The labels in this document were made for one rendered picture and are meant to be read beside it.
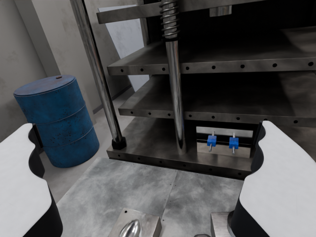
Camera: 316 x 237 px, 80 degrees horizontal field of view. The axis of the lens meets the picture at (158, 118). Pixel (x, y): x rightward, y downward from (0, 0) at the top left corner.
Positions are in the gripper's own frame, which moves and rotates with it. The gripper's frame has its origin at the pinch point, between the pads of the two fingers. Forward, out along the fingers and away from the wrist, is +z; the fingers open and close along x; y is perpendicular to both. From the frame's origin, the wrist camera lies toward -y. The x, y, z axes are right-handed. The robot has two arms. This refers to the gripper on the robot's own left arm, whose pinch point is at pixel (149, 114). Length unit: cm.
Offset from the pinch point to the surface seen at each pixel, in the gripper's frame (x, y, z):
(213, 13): 31, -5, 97
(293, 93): 74, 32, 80
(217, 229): 20, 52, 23
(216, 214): 20, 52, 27
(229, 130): 38, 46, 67
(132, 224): -8, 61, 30
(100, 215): -23, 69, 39
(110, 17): -20, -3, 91
